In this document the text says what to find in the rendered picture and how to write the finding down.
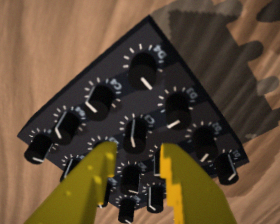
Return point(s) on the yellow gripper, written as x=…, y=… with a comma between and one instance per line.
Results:
x=196, y=198

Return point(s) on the black knob box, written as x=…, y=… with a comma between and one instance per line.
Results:
x=142, y=108

